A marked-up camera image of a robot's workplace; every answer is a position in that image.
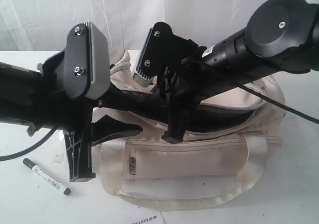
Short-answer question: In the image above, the white marker with black cap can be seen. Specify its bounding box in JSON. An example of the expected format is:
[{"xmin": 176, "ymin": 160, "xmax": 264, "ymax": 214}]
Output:
[{"xmin": 22, "ymin": 158, "xmax": 72, "ymax": 196}]

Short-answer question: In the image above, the white backdrop curtain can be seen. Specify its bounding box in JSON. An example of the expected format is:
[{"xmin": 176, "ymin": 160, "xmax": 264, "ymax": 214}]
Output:
[{"xmin": 0, "ymin": 0, "xmax": 319, "ymax": 51}]

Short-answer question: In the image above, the cream fabric duffel bag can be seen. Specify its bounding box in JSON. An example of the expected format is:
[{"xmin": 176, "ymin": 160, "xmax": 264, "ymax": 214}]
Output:
[{"xmin": 91, "ymin": 48, "xmax": 286, "ymax": 211}]

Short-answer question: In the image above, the white printed paper sheet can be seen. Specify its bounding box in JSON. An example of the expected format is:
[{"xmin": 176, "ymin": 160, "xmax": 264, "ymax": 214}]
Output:
[{"xmin": 125, "ymin": 208, "xmax": 165, "ymax": 224}]

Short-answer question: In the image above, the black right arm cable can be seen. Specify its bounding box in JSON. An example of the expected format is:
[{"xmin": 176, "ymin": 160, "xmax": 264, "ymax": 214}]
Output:
[{"xmin": 184, "ymin": 57, "xmax": 319, "ymax": 124}]

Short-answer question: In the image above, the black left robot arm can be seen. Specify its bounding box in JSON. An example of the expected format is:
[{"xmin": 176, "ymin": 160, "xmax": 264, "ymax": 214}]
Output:
[{"xmin": 0, "ymin": 51, "xmax": 142, "ymax": 182}]

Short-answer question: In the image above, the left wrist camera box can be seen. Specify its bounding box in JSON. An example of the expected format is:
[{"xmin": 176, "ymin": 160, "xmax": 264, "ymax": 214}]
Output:
[{"xmin": 63, "ymin": 22, "xmax": 110, "ymax": 100}]

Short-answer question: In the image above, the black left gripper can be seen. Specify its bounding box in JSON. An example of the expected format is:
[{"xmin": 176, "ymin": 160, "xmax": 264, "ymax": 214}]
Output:
[{"xmin": 27, "ymin": 52, "xmax": 143, "ymax": 182}]

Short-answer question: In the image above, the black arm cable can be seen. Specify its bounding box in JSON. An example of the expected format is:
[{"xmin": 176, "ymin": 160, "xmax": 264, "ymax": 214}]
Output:
[
  {"xmin": 184, "ymin": 57, "xmax": 319, "ymax": 124},
  {"xmin": 0, "ymin": 126, "xmax": 63, "ymax": 162}
]

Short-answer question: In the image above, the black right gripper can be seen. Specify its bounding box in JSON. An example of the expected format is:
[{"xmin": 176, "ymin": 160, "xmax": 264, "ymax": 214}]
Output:
[{"xmin": 154, "ymin": 35, "xmax": 207, "ymax": 144}]

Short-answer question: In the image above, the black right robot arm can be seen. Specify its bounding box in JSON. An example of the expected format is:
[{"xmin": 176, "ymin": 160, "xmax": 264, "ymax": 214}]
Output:
[{"xmin": 158, "ymin": 0, "xmax": 319, "ymax": 144}]

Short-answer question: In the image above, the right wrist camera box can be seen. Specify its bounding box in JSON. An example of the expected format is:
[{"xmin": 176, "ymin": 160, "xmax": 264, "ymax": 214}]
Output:
[{"xmin": 133, "ymin": 22, "xmax": 174, "ymax": 88}]

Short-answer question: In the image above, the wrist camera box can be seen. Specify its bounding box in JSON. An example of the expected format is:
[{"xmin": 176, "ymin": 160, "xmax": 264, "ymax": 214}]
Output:
[
  {"xmin": 133, "ymin": 22, "xmax": 174, "ymax": 88},
  {"xmin": 63, "ymin": 22, "xmax": 110, "ymax": 100}
]

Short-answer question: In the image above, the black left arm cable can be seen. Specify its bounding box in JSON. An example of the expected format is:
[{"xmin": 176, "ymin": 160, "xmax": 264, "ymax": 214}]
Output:
[{"xmin": 0, "ymin": 126, "xmax": 63, "ymax": 162}]

